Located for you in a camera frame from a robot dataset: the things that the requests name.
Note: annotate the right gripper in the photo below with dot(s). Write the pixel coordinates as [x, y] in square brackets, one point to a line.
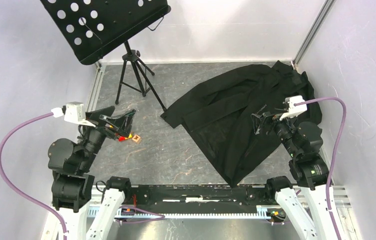
[259, 121]

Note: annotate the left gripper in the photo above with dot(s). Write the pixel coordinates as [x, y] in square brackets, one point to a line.
[122, 124]

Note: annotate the black jacket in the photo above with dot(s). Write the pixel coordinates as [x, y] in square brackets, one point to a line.
[217, 114]

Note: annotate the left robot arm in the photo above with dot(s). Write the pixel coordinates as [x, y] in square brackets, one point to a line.
[70, 163]

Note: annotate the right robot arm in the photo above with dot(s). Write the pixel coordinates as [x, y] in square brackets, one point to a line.
[311, 173]

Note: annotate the small wooden cube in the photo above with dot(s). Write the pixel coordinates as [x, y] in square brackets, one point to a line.
[137, 139]

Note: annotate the black music stand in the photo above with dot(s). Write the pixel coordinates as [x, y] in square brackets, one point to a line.
[94, 28]

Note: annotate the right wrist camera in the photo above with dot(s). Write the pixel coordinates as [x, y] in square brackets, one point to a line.
[294, 107]

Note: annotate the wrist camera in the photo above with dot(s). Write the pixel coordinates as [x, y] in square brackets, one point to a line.
[294, 107]
[74, 113]

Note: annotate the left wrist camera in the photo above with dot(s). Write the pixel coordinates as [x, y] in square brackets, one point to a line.
[74, 113]

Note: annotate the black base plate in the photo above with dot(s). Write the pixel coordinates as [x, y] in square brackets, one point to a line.
[200, 199]

